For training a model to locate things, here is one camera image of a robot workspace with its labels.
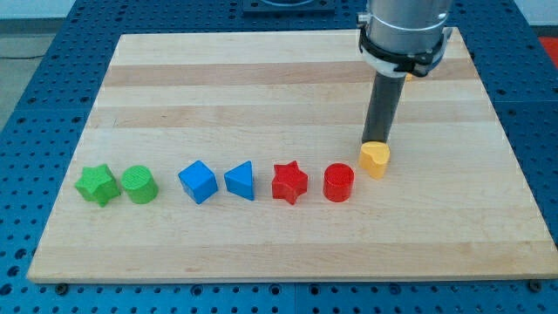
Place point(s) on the red cylinder block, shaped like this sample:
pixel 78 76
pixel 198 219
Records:
pixel 338 181

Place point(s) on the green star block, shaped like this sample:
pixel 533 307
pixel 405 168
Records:
pixel 97 184

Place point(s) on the blue triangle block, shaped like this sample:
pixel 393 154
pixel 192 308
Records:
pixel 240 181

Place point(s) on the wooden board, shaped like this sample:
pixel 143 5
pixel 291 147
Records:
pixel 232 157

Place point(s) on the red star block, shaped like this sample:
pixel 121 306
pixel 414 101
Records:
pixel 289 182

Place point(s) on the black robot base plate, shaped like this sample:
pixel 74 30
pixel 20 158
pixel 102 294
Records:
pixel 289 6

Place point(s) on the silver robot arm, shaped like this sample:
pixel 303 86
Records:
pixel 397 37

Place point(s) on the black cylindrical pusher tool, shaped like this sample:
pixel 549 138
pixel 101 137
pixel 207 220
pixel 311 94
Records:
pixel 385 95

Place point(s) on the blue cube block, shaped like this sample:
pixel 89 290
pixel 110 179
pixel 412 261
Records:
pixel 198 181

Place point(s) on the yellow heart block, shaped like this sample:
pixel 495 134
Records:
pixel 374 158

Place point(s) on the green cylinder block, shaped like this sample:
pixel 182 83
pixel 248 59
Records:
pixel 139 184

